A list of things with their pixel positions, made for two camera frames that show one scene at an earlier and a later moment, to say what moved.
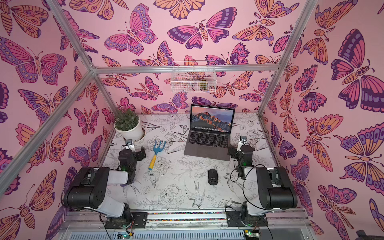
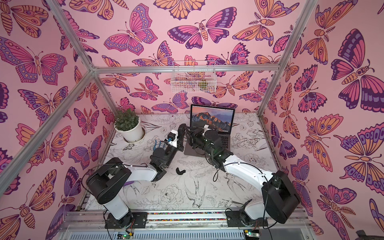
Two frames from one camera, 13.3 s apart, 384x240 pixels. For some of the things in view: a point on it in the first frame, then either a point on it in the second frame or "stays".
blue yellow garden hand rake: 156,149 stays
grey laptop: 209,135 stays
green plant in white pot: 128,123 stays
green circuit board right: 251,234 stays
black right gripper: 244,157 to 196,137
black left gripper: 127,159 to 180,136
